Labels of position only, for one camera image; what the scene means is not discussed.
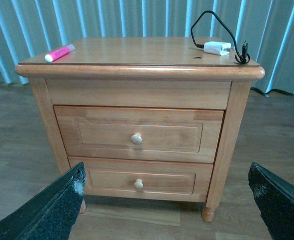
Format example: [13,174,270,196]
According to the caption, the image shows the black charger cable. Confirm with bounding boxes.
[190,10,250,64]

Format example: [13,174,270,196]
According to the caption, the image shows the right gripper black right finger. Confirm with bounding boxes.
[248,162,294,240]

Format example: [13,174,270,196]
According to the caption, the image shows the wooden nightstand frame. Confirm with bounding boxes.
[16,37,264,223]

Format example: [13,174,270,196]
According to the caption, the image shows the pink highlighter marker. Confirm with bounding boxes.
[45,44,75,63]

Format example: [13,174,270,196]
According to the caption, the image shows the grey pleated curtain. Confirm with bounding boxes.
[0,0,294,94]

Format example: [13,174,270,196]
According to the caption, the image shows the white charger plug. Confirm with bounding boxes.
[203,41,234,56]

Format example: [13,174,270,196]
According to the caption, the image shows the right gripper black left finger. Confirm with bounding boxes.
[0,162,86,240]

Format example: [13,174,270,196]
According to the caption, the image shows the wooden drawer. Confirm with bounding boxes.
[54,105,224,164]
[69,156,213,202]

